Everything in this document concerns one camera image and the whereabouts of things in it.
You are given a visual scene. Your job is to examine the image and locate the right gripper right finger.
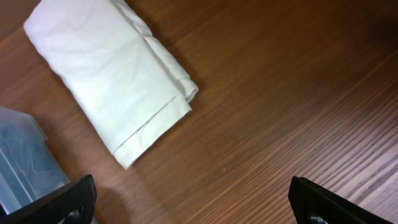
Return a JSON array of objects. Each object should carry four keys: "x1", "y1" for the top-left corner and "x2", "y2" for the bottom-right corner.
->
[{"x1": 288, "y1": 176, "x2": 392, "y2": 224}]

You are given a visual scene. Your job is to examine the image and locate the clear plastic storage bin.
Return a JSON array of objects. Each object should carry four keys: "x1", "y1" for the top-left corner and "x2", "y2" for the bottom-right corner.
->
[{"x1": 0, "y1": 106, "x2": 99, "y2": 224}]

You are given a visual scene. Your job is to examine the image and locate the blue denim jeans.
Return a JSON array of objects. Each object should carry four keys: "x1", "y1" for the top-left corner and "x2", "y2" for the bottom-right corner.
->
[{"x1": 1, "y1": 123, "x2": 69, "y2": 213}]

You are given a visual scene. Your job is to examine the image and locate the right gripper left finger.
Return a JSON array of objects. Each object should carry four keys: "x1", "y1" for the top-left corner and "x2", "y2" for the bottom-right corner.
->
[{"x1": 1, "y1": 174, "x2": 97, "y2": 224}]

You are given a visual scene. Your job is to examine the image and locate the cream white cloth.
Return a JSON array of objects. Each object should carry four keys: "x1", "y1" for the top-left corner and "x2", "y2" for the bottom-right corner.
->
[{"x1": 24, "y1": 0, "x2": 198, "y2": 169}]

